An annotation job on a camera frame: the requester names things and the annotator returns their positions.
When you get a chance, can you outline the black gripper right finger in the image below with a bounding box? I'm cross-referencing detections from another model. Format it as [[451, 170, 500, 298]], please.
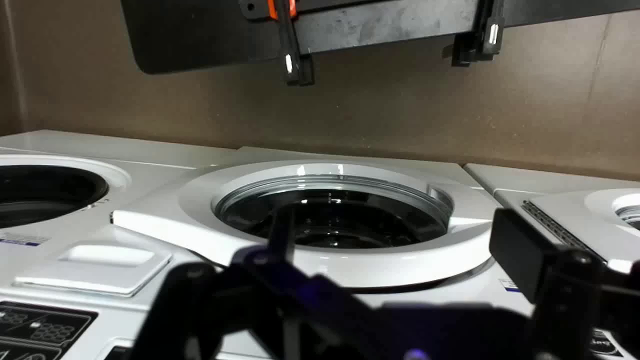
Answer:
[[488, 206, 640, 360]]

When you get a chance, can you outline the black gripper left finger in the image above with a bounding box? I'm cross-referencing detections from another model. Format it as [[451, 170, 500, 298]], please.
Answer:
[[128, 203, 402, 360]]

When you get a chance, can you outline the white washing machine with button pad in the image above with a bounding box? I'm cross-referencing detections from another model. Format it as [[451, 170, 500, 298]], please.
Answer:
[[0, 144, 536, 360]]

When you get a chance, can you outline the white washing machine with number sign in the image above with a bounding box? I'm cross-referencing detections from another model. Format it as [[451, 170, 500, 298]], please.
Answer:
[[0, 128, 236, 275]]

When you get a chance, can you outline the round glass washer door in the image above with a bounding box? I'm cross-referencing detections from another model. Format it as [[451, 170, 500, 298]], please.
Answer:
[[586, 188, 640, 231], [110, 158, 504, 289]]

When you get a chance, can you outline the white detergent drawer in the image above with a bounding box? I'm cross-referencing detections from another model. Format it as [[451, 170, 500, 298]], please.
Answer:
[[12, 241, 174, 299]]

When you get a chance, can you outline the black control panel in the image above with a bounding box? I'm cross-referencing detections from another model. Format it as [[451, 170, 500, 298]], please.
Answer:
[[0, 299, 101, 360]]

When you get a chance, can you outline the black clamp with orange handle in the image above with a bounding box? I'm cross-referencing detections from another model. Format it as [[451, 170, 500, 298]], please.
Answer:
[[239, 0, 317, 87]]

